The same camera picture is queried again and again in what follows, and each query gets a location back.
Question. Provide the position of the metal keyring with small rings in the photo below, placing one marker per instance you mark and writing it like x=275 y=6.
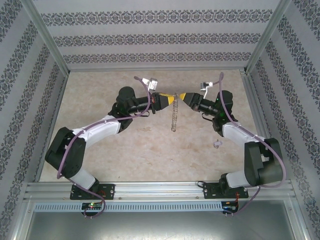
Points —
x=175 y=112

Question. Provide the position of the small translucent key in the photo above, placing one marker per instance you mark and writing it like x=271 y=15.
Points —
x=218 y=144

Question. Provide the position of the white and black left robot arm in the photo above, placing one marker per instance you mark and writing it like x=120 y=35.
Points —
x=66 y=155

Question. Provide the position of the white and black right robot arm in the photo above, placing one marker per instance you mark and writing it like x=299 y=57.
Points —
x=262 y=167

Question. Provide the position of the small circuit board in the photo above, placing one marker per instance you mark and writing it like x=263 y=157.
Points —
x=92 y=206
x=230 y=207

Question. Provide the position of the grey metal sheet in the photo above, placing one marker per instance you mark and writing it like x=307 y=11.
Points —
x=160 y=227

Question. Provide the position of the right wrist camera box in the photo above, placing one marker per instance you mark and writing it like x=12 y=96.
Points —
x=203 y=86

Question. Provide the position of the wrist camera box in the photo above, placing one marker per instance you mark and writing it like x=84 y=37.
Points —
x=153 y=84
x=203 y=86

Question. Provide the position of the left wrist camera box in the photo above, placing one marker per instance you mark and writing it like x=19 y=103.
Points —
x=153 y=84

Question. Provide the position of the aluminium side rail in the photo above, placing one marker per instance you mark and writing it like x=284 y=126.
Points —
x=57 y=105
x=255 y=105

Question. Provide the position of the aluminium corner post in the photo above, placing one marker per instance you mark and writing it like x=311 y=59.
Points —
x=47 y=37
x=265 y=37

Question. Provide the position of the aluminium mounting rail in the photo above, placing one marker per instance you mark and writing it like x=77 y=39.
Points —
x=160 y=191

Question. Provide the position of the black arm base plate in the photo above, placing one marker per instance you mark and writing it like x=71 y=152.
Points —
x=108 y=192
x=210 y=191

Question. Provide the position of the aluminium frame beam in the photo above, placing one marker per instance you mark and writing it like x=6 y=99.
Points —
x=298 y=222
x=21 y=222

